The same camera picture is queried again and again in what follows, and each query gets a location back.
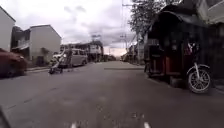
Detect red car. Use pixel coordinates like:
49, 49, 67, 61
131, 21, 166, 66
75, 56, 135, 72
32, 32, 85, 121
0, 47, 29, 79

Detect white building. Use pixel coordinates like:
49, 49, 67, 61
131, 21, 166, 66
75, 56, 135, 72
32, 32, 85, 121
0, 5, 17, 53

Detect grey two-storey building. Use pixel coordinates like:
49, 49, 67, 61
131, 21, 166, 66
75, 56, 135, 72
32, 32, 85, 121
10, 24, 63, 67

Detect pole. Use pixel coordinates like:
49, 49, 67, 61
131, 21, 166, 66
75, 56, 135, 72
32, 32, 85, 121
135, 31, 140, 65

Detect small motorcycle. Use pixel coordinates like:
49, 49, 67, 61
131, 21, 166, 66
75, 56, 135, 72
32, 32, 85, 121
48, 59, 65, 75

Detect tree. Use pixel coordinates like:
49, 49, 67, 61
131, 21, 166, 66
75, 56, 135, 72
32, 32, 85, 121
127, 0, 183, 38

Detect grey asphalt road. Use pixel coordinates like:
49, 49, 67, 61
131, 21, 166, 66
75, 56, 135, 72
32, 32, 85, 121
0, 60, 224, 128

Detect motorcycle taxi with dark canopy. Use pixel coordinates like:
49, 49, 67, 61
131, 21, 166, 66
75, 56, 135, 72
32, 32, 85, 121
143, 10, 213, 95

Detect distant dark building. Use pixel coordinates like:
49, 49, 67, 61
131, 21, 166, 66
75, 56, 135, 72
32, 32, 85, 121
60, 40, 105, 63

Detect pale van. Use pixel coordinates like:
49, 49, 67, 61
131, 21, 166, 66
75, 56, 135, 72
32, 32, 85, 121
58, 48, 89, 68

